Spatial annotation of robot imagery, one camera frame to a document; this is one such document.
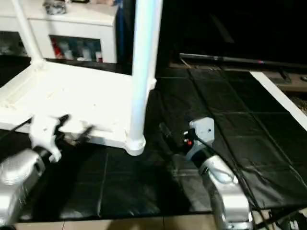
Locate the white plastic table top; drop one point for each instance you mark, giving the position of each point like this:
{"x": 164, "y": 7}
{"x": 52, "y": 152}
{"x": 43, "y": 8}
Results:
{"x": 72, "y": 91}

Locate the white plastic table leg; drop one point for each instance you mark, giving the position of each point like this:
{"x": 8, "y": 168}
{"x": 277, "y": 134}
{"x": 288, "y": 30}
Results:
{"x": 144, "y": 57}
{"x": 26, "y": 28}

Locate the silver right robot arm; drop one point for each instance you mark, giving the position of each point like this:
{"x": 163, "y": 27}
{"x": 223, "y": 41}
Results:
{"x": 220, "y": 187}

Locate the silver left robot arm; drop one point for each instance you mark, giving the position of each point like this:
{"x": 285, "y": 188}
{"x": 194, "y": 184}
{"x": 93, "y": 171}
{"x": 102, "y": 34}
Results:
{"x": 19, "y": 177}

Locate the black work mat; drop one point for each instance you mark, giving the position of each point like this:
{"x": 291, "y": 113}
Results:
{"x": 230, "y": 120}

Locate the small white cup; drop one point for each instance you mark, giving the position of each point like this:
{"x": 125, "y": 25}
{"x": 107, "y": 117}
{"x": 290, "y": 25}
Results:
{"x": 98, "y": 57}

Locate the red bottle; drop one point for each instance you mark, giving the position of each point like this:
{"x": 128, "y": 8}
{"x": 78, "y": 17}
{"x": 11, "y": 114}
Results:
{"x": 56, "y": 48}

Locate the white glass-door cabinet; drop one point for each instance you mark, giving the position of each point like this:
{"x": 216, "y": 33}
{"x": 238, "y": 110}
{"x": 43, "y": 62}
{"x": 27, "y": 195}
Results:
{"x": 76, "y": 24}

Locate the white flat strip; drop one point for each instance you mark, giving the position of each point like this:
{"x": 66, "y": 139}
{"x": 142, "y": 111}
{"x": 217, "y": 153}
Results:
{"x": 278, "y": 96}

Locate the grey crumpled object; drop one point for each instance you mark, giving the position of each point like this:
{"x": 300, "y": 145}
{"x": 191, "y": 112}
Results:
{"x": 55, "y": 5}

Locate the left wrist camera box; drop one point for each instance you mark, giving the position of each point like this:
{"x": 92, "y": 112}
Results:
{"x": 43, "y": 129}

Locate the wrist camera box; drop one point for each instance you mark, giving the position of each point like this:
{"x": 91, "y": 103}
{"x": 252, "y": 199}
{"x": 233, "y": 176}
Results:
{"x": 204, "y": 129}
{"x": 43, "y": 129}

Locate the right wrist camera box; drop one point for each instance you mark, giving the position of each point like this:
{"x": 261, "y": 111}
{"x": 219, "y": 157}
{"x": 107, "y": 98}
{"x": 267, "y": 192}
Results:
{"x": 204, "y": 129}

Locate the dark long rail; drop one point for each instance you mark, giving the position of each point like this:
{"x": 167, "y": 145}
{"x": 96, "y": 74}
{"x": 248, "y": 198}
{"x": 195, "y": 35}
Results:
{"x": 230, "y": 60}

